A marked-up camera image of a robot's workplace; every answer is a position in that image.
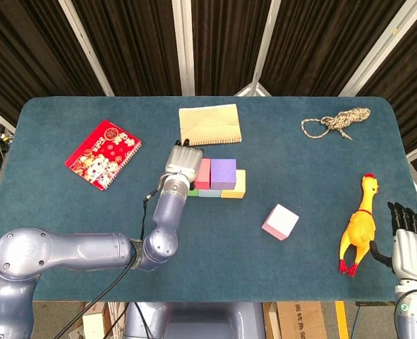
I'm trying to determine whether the white cardboard box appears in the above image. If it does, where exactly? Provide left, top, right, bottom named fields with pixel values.
left=68, top=302, right=124, bottom=339

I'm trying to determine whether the braided beige rope bundle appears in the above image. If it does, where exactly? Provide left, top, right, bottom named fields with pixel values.
left=301, top=107, right=372, bottom=141

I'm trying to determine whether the pink foam cube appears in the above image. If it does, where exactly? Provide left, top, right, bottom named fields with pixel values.
left=261, top=203, right=300, bottom=242

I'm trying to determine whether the brown printed cardboard box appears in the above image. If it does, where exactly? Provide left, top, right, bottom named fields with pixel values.
left=277, top=302, right=327, bottom=339

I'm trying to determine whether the pale yellow spiral notebook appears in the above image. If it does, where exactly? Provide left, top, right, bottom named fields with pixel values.
left=178, top=103, right=243, bottom=148

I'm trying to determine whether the yellow foam cube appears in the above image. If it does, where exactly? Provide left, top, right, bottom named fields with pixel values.
left=220, top=169, right=247, bottom=199

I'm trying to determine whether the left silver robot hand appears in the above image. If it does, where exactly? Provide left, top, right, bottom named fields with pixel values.
left=164, top=139, right=205, bottom=190

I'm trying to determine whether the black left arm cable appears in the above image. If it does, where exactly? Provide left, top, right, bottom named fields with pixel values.
left=54, top=172, right=170, bottom=339

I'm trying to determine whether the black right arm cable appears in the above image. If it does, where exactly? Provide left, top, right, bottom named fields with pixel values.
left=394, top=289, right=417, bottom=326

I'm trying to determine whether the yellow rubber chicken toy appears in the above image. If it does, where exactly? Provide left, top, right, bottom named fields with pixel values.
left=338, top=172, right=380, bottom=278

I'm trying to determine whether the dark brown pleated curtain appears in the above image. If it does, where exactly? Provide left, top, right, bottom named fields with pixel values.
left=0, top=0, right=417, bottom=184

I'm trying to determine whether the purple foam cube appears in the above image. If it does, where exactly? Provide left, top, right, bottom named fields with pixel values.
left=210, top=158, right=238, bottom=191

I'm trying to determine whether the teal felt table cover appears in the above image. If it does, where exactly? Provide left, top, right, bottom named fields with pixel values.
left=0, top=95, right=417, bottom=304

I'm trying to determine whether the red spiral notebook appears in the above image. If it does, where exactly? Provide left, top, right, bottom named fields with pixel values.
left=64, top=119, right=143, bottom=191

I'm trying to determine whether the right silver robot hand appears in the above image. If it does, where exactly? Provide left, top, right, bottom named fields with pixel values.
left=369, top=201, right=417, bottom=283

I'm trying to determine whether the grey-blue robot torso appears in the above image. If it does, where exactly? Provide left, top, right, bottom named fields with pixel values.
left=123, top=302, right=265, bottom=339

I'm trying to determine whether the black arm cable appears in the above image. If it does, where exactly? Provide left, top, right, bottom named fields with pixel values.
left=394, top=289, right=417, bottom=326
left=54, top=172, right=170, bottom=339

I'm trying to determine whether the red foam cube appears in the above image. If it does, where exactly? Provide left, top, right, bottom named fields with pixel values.
left=193, top=157, right=212, bottom=191

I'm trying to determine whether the white metal frame post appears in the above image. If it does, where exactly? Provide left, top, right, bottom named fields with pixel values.
left=57, top=0, right=116, bottom=97
left=171, top=0, right=197, bottom=97
left=234, top=0, right=284, bottom=97
left=338, top=0, right=417, bottom=97

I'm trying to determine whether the black left arm cable strap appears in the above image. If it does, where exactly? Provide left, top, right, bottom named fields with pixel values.
left=129, top=238, right=146, bottom=270

